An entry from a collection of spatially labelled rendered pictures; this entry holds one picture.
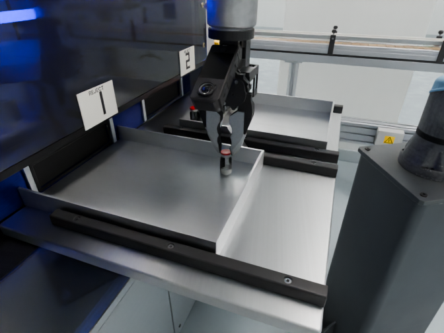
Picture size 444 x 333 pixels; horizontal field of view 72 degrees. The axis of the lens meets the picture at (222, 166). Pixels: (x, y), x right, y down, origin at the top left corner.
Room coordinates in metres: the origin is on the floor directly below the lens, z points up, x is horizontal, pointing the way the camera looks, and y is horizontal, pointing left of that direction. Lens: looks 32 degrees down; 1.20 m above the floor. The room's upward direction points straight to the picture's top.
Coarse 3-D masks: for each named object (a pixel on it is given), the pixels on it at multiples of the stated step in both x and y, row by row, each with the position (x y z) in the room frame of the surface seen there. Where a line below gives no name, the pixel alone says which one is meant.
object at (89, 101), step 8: (96, 88) 0.49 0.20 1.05; (104, 88) 0.51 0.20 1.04; (112, 88) 0.53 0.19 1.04; (80, 96) 0.45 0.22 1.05; (88, 96) 0.47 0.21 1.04; (96, 96) 0.49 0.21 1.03; (104, 96) 0.50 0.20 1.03; (112, 96) 0.52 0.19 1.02; (80, 104) 0.45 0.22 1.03; (88, 104) 0.47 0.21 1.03; (96, 104) 0.48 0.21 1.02; (104, 104) 0.50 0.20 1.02; (112, 104) 0.52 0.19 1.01; (88, 112) 0.46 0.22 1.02; (96, 112) 0.48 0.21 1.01; (112, 112) 0.51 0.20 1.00; (88, 120) 0.46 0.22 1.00; (96, 120) 0.48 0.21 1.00; (88, 128) 0.45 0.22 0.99
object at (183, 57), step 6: (186, 48) 0.81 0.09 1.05; (192, 48) 0.84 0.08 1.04; (180, 54) 0.77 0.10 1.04; (192, 54) 0.84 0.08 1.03; (180, 60) 0.77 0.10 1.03; (192, 60) 0.84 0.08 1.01; (180, 66) 0.77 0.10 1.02; (192, 66) 0.83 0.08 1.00; (180, 72) 0.77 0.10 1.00; (186, 72) 0.80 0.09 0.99
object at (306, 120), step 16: (256, 96) 0.87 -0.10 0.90; (272, 96) 0.86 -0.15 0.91; (288, 96) 0.84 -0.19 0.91; (256, 112) 0.80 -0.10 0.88; (272, 112) 0.80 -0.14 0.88; (288, 112) 0.80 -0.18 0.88; (304, 112) 0.80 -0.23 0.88; (320, 112) 0.80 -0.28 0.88; (224, 128) 0.64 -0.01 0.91; (256, 128) 0.69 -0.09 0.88; (272, 128) 0.69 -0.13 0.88; (288, 128) 0.69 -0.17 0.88; (304, 128) 0.69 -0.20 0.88; (320, 128) 0.69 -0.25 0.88; (304, 144) 0.57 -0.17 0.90; (320, 144) 0.56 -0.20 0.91
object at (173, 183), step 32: (128, 128) 0.62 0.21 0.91; (96, 160) 0.54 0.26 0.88; (128, 160) 0.54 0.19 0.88; (160, 160) 0.54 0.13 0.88; (192, 160) 0.54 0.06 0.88; (256, 160) 0.52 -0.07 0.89; (32, 192) 0.38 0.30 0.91; (64, 192) 0.43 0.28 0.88; (96, 192) 0.43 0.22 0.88; (128, 192) 0.43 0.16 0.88; (160, 192) 0.43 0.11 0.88; (192, 192) 0.43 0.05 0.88; (224, 192) 0.43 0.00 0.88; (128, 224) 0.32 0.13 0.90; (160, 224) 0.35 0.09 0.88; (192, 224) 0.35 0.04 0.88; (224, 224) 0.31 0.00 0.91
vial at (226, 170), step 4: (224, 156) 0.48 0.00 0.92; (228, 156) 0.48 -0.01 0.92; (220, 160) 0.49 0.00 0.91; (224, 160) 0.48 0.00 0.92; (228, 160) 0.48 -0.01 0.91; (224, 164) 0.48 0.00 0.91; (228, 164) 0.48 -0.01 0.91; (224, 168) 0.48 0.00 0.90; (228, 168) 0.48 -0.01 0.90; (224, 172) 0.48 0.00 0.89; (228, 172) 0.48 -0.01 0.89
